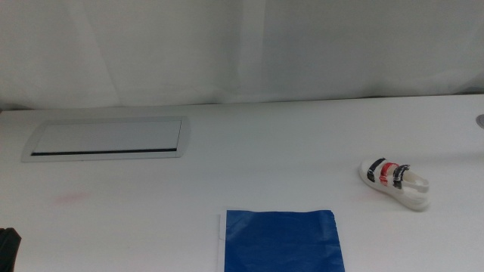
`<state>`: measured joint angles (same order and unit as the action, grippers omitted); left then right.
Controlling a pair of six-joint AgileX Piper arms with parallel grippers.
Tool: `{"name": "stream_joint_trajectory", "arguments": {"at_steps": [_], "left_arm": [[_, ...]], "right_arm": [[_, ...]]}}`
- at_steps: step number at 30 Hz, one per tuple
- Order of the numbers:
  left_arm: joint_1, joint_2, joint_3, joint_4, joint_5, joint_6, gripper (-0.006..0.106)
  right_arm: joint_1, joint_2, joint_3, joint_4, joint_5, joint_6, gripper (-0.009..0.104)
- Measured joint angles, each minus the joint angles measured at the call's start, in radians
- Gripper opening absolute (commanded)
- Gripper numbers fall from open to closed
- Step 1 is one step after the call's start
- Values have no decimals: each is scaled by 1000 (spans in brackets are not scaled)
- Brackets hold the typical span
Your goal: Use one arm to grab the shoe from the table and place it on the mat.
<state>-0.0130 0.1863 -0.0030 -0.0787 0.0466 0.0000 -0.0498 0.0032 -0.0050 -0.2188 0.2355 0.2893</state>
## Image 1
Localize white sandal red black straps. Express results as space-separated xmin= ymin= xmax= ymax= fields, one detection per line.
xmin=358 ymin=156 xmax=432 ymax=212

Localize blue mat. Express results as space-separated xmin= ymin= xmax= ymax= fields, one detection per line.
xmin=218 ymin=209 xmax=346 ymax=272

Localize white backdrop curtain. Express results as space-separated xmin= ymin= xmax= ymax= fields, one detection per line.
xmin=0 ymin=0 xmax=484 ymax=112

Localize silver table cable hatch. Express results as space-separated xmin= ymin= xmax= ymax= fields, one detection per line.
xmin=20 ymin=116 xmax=192 ymax=164

